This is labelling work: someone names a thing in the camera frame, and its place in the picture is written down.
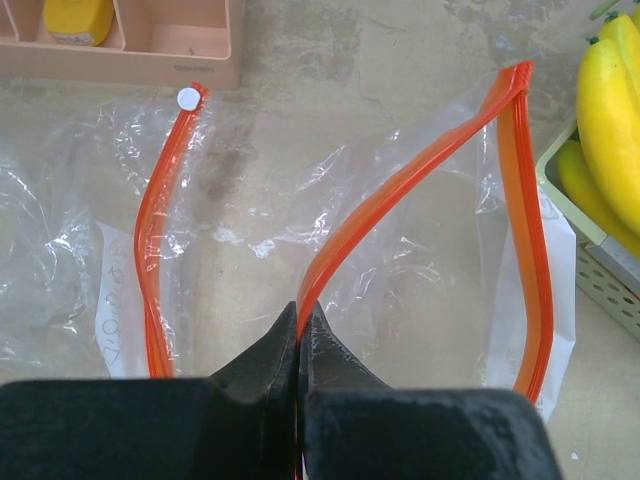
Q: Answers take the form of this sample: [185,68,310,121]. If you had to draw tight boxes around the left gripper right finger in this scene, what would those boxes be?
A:
[298,305,562,479]

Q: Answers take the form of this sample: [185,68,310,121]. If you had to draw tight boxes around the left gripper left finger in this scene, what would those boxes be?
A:
[1,304,298,479]

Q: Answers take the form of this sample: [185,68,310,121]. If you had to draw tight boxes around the clear orange-zip bag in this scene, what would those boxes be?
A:
[1,85,217,382]
[250,61,576,418]

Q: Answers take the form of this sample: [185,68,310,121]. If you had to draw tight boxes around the yellow banana bunch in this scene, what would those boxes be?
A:
[556,11,639,257]

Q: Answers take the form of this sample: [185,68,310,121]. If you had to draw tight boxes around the green plastic basket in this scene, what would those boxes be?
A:
[536,119,639,337]

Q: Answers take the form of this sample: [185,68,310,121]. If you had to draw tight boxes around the pink desk file organizer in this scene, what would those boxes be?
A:
[1,1,245,90]

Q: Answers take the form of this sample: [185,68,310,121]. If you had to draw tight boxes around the yellow small box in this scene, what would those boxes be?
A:
[42,0,115,46]

